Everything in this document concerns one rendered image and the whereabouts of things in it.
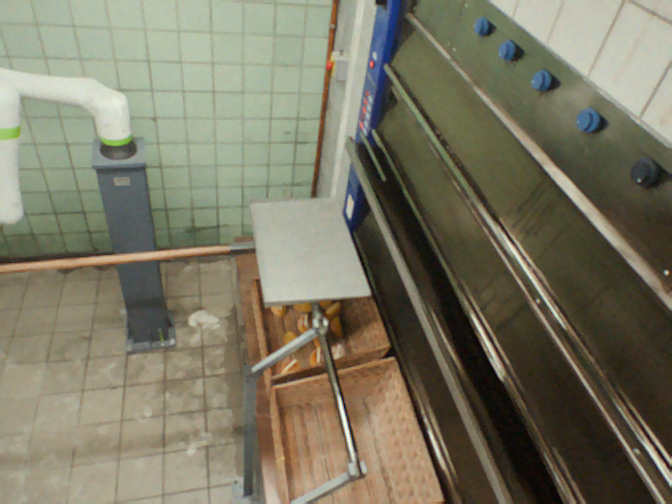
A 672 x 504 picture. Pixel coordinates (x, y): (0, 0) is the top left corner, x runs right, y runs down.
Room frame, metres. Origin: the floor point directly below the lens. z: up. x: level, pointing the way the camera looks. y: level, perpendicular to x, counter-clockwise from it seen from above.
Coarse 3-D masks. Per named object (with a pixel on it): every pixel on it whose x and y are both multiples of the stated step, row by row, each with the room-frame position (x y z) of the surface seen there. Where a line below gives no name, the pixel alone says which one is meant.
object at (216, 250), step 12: (156, 252) 1.27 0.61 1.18; (168, 252) 1.28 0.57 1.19; (180, 252) 1.29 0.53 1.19; (192, 252) 1.30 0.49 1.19; (204, 252) 1.31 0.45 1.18; (216, 252) 1.32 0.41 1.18; (228, 252) 1.33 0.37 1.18; (12, 264) 1.13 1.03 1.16; (24, 264) 1.13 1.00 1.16; (36, 264) 1.14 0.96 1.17; (48, 264) 1.15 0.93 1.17; (60, 264) 1.16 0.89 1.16; (72, 264) 1.17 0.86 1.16; (84, 264) 1.18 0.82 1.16; (96, 264) 1.19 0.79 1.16; (108, 264) 1.20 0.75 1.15
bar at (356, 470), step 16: (288, 192) 1.75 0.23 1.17; (320, 320) 1.10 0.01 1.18; (304, 336) 1.07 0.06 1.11; (320, 336) 1.04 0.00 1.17; (288, 352) 1.05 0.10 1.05; (256, 368) 1.02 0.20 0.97; (336, 368) 0.93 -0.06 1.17; (336, 384) 0.87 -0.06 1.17; (336, 400) 0.82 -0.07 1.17; (352, 432) 0.73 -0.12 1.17; (352, 448) 0.68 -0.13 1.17; (352, 464) 0.64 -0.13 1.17; (240, 480) 1.06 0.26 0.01; (336, 480) 0.62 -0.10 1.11; (352, 480) 0.61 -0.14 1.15; (240, 496) 0.99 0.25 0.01; (256, 496) 1.00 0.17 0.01; (304, 496) 0.60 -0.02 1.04; (320, 496) 0.60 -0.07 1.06
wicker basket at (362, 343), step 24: (264, 312) 1.59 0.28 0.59; (288, 312) 1.61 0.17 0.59; (360, 312) 1.54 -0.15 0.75; (264, 336) 1.34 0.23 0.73; (336, 336) 1.52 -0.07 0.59; (360, 336) 1.46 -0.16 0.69; (384, 336) 1.35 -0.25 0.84; (288, 360) 1.35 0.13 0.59; (336, 360) 1.23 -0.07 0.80; (360, 360) 1.27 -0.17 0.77
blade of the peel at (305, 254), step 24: (264, 216) 1.57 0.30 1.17; (288, 216) 1.59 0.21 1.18; (312, 216) 1.61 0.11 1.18; (336, 216) 1.63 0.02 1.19; (264, 240) 1.43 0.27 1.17; (288, 240) 1.45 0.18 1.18; (312, 240) 1.47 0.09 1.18; (336, 240) 1.49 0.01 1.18; (264, 264) 1.31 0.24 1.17; (288, 264) 1.33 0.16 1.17; (312, 264) 1.34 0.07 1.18; (336, 264) 1.36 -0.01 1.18; (264, 288) 1.20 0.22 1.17; (288, 288) 1.21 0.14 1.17; (312, 288) 1.23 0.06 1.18; (336, 288) 1.24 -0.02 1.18; (360, 288) 1.26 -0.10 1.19
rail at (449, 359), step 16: (352, 144) 1.76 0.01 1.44; (368, 176) 1.56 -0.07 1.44; (384, 208) 1.39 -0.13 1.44; (384, 224) 1.32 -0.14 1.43; (400, 256) 1.17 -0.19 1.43; (416, 288) 1.04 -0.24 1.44; (432, 320) 0.93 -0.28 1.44; (448, 352) 0.84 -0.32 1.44; (448, 368) 0.80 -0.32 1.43; (464, 384) 0.75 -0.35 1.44; (464, 400) 0.71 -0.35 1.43; (480, 416) 0.67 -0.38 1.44; (480, 432) 0.63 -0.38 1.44; (496, 464) 0.56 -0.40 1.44; (512, 496) 0.50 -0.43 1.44
